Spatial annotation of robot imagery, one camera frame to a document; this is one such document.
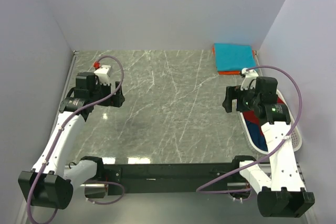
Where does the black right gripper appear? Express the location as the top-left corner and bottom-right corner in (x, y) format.
(222, 82), (261, 112)

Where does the red t shirt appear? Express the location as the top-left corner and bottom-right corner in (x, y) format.
(243, 97), (291, 126)

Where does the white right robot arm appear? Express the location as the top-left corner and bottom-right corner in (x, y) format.
(223, 77), (315, 218)

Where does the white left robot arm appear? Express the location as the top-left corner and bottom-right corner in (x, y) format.
(18, 72), (125, 209)

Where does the folded orange t shirt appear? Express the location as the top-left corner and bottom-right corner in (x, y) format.
(212, 46), (258, 76)

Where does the navy blue t shirt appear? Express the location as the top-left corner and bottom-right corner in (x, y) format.
(236, 103), (268, 151)

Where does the folded turquoise t shirt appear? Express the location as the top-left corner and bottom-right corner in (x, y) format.
(214, 42), (259, 73)

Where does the white plastic laundry basket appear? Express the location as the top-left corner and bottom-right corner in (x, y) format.
(237, 90), (303, 154)

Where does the black base crossbar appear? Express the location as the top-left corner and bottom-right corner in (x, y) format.
(97, 163), (234, 194)

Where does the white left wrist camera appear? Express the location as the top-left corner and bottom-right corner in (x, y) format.
(93, 61), (112, 86)

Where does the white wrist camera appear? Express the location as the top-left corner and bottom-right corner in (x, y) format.
(240, 68), (259, 91)
(93, 61), (112, 86)

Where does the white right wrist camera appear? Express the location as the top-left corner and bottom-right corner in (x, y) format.
(240, 68), (259, 91)

